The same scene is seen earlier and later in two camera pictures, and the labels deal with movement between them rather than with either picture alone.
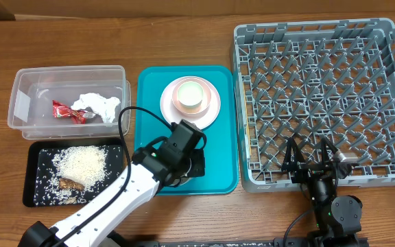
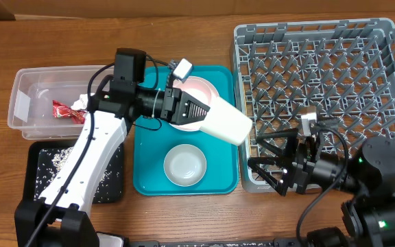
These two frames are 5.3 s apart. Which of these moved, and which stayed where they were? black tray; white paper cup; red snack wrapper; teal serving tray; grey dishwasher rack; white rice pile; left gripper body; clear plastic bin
Moved: white rice pile; white paper cup; left gripper body
Stayed: teal serving tray; red snack wrapper; black tray; clear plastic bin; grey dishwasher rack
